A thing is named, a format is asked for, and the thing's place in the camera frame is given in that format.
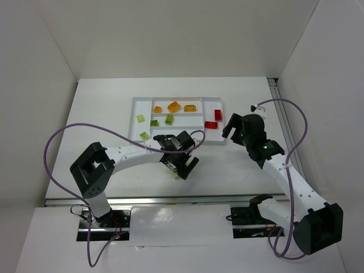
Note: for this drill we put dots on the red green lego cluster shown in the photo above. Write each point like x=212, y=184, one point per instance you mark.
x=211, y=125

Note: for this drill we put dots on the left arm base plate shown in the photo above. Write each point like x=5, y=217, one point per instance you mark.
x=119, y=226

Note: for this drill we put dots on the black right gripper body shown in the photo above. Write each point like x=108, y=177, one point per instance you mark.
x=236, y=125

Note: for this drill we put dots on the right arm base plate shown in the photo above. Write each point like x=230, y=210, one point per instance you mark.
x=246, y=226

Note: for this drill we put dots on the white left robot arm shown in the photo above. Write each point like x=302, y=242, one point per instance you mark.
x=94, y=168

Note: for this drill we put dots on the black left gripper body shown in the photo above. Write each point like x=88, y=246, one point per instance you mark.
x=187, y=168

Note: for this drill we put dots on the yellow lego brick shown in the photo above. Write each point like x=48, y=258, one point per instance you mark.
x=158, y=109

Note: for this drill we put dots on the light green square lego brick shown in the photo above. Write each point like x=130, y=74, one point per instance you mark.
x=140, y=118

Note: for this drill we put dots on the orange printed lego brick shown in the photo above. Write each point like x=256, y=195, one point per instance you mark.
x=190, y=108

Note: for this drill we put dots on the red yellow green lego stack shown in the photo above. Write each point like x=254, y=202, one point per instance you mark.
x=218, y=115

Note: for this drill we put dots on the white divided sorting tray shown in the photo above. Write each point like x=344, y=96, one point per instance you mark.
x=182, y=121

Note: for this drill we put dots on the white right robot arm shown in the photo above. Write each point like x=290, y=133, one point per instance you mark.
x=314, y=223

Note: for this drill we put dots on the orange yellow lego piece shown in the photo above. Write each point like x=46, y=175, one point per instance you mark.
x=174, y=107

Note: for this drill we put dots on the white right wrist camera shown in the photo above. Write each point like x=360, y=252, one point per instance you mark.
x=259, y=110

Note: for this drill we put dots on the aluminium rail right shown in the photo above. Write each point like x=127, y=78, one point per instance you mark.
x=281, y=108

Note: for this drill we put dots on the small light green lego brick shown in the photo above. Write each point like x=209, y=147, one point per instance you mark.
x=144, y=136

